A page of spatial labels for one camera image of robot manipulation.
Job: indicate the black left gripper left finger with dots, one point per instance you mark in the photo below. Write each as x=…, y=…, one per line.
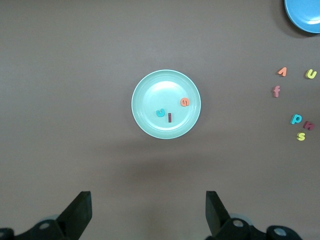
x=75, y=215

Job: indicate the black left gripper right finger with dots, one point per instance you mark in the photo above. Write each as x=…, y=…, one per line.
x=217, y=217

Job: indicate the dark red foam letter i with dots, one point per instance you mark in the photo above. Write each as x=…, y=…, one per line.
x=170, y=118

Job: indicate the teal foam letter c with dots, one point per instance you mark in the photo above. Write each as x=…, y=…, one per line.
x=160, y=115

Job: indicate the orange foam letter e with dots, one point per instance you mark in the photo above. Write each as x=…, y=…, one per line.
x=182, y=102

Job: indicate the brown table cover sheet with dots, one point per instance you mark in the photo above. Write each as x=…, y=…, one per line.
x=75, y=100

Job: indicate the yellow foam letter s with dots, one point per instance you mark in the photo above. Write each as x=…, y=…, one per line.
x=301, y=136

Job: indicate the teal foam letter p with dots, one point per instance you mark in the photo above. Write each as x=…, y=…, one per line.
x=293, y=121

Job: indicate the maroon foam letter n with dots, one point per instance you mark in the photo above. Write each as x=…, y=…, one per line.
x=306, y=125

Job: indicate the pinkish red foam letter f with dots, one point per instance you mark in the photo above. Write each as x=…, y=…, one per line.
x=276, y=93

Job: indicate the mint green plate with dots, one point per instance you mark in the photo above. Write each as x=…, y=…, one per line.
x=160, y=87

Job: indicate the orange foam letter v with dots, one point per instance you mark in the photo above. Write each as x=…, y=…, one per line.
x=283, y=73

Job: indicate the yellow foam letter u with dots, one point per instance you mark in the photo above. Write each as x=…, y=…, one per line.
x=310, y=77

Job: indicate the blue plate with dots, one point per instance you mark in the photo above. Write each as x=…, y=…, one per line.
x=305, y=12

